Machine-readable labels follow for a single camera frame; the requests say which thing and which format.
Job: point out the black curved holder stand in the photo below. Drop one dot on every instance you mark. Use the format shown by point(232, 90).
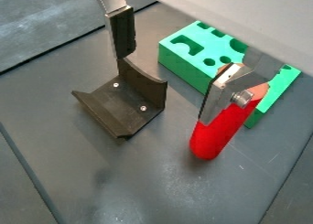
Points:
point(128, 102)

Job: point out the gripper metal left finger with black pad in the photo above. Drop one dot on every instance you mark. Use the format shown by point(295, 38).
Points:
point(121, 24)

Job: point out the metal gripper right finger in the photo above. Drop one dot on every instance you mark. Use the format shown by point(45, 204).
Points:
point(229, 87)

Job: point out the red round cylinder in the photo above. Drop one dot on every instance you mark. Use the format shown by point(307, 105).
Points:
point(223, 115)

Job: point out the green shape sorting board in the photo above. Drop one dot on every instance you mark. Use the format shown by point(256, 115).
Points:
point(199, 49)

